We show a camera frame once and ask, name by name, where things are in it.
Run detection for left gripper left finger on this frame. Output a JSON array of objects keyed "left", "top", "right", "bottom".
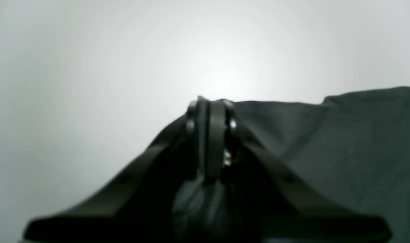
[{"left": 23, "top": 101, "right": 197, "bottom": 243}]

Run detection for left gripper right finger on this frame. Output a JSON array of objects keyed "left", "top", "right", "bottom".
[{"left": 222, "top": 100, "right": 392, "bottom": 243}]

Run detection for grey T-shirt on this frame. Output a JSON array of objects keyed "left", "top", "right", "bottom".
[{"left": 165, "top": 87, "right": 410, "bottom": 243}]

